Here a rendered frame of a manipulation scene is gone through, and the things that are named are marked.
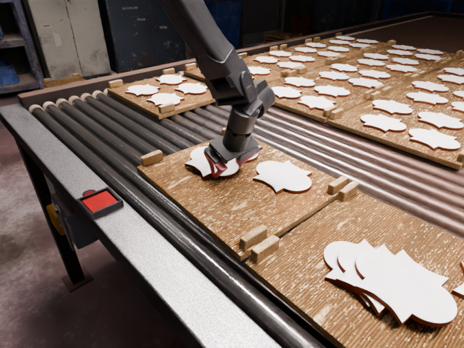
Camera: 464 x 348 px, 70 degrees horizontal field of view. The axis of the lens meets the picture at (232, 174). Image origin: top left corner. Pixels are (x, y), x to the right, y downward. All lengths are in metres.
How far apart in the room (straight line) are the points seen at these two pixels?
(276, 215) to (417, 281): 0.28
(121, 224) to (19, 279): 1.41
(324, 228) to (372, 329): 0.21
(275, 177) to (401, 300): 0.39
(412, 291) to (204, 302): 0.32
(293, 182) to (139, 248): 0.37
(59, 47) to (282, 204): 4.53
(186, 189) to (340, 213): 0.35
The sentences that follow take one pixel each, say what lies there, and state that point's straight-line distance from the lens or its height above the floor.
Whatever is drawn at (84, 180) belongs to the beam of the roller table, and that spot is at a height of 0.91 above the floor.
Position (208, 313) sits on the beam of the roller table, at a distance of 0.56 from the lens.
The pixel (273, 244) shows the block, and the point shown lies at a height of 0.96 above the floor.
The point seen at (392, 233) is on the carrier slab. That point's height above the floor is 0.94.
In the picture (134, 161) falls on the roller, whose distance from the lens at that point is 0.97.
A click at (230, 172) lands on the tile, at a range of 0.80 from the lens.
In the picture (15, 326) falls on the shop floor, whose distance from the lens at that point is 1.91.
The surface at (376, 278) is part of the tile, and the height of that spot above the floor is 0.97.
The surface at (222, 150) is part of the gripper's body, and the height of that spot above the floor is 1.03.
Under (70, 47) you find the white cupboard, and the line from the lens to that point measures 5.06.
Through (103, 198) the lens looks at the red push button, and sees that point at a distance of 0.81.
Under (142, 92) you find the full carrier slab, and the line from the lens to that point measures 1.41.
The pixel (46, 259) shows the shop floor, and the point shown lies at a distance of 2.15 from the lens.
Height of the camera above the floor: 1.38
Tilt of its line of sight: 32 degrees down
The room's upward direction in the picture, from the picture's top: straight up
